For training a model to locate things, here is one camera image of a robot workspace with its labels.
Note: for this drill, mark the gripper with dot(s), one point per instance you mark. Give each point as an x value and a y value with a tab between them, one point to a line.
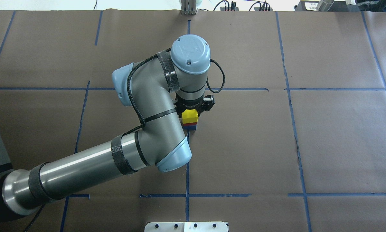
190	104

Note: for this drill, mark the yellow block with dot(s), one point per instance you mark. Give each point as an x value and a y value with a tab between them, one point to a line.
190	116

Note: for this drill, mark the blue block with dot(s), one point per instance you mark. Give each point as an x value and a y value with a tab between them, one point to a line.
189	127

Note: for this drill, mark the red block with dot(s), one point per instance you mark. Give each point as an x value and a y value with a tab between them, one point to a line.
189	124

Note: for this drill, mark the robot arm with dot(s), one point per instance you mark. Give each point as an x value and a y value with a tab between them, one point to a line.
159	89

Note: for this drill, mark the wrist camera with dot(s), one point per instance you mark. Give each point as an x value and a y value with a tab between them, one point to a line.
208	103

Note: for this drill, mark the aluminium frame post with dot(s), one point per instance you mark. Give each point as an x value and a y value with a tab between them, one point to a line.
188	7

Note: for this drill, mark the white pole base bracket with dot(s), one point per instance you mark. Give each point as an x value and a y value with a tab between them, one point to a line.
201	226

